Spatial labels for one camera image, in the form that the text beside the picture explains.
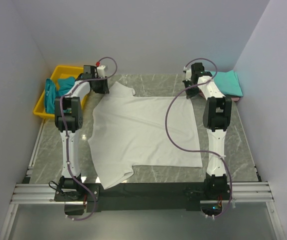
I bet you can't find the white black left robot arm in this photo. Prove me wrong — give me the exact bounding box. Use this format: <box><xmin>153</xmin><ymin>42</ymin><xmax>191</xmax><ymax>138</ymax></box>
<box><xmin>54</xmin><ymin>62</ymin><xmax>109</xmax><ymax>201</ymax></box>

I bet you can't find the white t shirt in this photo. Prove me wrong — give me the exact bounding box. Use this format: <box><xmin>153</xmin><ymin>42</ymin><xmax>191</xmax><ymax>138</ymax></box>
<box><xmin>88</xmin><ymin>82</ymin><xmax>203</xmax><ymax>189</ymax></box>

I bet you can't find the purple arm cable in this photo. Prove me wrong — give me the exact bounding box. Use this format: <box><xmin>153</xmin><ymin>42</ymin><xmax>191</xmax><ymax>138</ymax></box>
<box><xmin>59</xmin><ymin>56</ymin><xmax>118</xmax><ymax>222</ymax></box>
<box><xmin>165</xmin><ymin>57</ymin><xmax>234</xmax><ymax>219</ymax></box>

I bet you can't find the pink folded t shirt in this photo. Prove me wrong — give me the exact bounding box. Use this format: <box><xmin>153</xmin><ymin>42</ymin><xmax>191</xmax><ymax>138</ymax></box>
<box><xmin>199</xmin><ymin>92</ymin><xmax>240</xmax><ymax>103</ymax></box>

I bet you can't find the turquoise folded t shirt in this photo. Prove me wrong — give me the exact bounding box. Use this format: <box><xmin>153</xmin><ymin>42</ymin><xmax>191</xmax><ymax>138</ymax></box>
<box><xmin>214</xmin><ymin>70</ymin><xmax>243</xmax><ymax>97</ymax></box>

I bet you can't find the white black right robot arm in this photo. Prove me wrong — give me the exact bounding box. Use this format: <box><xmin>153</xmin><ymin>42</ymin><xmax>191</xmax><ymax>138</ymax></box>
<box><xmin>183</xmin><ymin>62</ymin><xmax>232</xmax><ymax>200</ymax></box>

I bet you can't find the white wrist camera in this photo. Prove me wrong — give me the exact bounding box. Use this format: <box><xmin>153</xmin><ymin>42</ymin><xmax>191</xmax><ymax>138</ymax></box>
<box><xmin>95</xmin><ymin>61</ymin><xmax>108</xmax><ymax>79</ymax></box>
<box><xmin>183</xmin><ymin>66</ymin><xmax>192</xmax><ymax>82</ymax></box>

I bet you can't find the teal crumpled t shirt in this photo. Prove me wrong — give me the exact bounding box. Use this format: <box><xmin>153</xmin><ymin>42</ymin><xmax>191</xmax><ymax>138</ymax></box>
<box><xmin>44</xmin><ymin>76</ymin><xmax>76</xmax><ymax>114</ymax></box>

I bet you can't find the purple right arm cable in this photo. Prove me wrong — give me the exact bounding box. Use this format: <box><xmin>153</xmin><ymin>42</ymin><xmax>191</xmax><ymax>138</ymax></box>
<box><xmin>165</xmin><ymin>57</ymin><xmax>234</xmax><ymax>219</ymax></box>

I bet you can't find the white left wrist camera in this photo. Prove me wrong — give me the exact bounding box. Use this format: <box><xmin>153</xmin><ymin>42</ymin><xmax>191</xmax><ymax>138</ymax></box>
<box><xmin>95</xmin><ymin>61</ymin><xmax>108</xmax><ymax>79</ymax></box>

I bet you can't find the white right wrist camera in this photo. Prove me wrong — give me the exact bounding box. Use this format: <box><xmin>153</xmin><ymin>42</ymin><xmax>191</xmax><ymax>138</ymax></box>
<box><xmin>183</xmin><ymin>66</ymin><xmax>192</xmax><ymax>82</ymax></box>

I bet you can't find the aluminium rail frame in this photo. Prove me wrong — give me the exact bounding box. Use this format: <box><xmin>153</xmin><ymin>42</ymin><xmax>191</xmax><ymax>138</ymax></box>
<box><xmin>0</xmin><ymin>144</ymin><xmax>287</xmax><ymax>240</ymax></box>

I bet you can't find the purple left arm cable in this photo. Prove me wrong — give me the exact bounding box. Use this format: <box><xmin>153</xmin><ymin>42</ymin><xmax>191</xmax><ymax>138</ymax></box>
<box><xmin>59</xmin><ymin>56</ymin><xmax>118</xmax><ymax>222</ymax></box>

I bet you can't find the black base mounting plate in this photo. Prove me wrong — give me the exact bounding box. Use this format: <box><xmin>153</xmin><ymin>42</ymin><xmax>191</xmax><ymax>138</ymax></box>
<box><xmin>54</xmin><ymin>179</ymin><xmax>232</xmax><ymax>216</ymax></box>

